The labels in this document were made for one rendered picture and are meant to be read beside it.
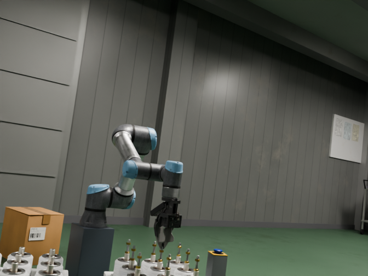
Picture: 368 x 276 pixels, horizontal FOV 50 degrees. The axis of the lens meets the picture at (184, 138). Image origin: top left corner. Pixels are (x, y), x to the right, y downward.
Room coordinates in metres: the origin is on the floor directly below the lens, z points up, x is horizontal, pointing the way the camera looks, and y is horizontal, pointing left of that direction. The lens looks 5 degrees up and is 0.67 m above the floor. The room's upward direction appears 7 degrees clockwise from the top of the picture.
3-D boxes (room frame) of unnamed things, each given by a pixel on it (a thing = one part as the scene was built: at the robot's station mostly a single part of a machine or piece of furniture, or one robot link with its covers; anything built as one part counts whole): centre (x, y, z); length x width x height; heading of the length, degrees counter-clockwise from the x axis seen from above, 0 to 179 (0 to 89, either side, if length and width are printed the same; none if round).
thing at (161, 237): (1.66, 0.04, 0.38); 0.06 x 0.03 x 0.09; 36
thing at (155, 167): (1.75, 0.08, 0.64); 0.11 x 0.11 x 0.08; 25
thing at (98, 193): (2.25, 0.44, 0.47); 0.13 x 0.12 x 0.14; 115
